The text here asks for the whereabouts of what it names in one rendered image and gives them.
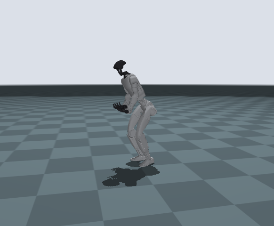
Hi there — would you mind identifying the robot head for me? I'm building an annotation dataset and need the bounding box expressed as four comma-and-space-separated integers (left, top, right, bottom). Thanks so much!
113, 60, 131, 79

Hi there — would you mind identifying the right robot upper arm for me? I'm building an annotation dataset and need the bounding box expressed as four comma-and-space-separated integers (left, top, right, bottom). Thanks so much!
121, 79, 131, 99

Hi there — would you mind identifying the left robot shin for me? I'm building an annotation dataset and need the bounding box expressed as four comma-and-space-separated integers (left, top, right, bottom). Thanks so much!
136, 133, 151, 160

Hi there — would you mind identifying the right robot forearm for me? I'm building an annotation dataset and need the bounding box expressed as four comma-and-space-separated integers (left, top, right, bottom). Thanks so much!
122, 97, 130, 110

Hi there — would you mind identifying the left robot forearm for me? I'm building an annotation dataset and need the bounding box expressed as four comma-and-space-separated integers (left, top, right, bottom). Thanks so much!
127, 95, 137, 114

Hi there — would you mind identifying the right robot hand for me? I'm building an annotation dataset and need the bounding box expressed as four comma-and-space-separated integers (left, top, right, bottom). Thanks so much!
113, 102, 127, 110

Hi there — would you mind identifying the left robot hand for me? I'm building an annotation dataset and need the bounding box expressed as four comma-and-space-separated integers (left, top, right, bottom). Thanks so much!
117, 109, 129, 113

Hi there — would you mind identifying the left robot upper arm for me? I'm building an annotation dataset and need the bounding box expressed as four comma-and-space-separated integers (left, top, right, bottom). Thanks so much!
129, 76, 139, 98

